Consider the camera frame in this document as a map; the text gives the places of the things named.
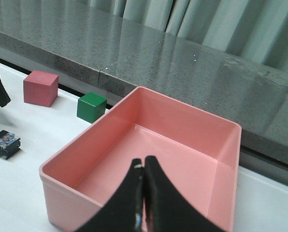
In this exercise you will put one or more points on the grey-green curtain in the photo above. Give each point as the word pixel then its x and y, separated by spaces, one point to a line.
pixel 256 30

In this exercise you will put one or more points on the right green cube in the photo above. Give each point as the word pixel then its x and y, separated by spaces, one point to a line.
pixel 91 107

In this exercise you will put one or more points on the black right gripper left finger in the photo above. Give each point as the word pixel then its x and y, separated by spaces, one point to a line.
pixel 123 212

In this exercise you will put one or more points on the grey stone ledge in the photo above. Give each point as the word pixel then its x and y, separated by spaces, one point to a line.
pixel 108 52

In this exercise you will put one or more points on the yellow push button switch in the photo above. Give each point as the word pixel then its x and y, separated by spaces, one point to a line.
pixel 9 144

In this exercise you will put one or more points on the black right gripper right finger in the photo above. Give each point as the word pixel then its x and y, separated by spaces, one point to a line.
pixel 165 208

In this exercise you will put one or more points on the pink cube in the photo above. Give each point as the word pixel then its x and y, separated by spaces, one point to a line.
pixel 40 88

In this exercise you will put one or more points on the pink plastic bin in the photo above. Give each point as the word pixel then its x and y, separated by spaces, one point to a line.
pixel 198 151

